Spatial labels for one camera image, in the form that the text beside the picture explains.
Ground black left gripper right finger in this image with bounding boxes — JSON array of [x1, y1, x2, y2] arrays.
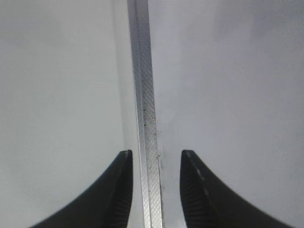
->
[[180, 150, 288, 228]]

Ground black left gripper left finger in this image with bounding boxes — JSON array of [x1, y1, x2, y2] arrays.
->
[[34, 150, 133, 228]]

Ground white board with aluminium frame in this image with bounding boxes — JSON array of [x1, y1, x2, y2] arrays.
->
[[127, 0, 304, 228]]

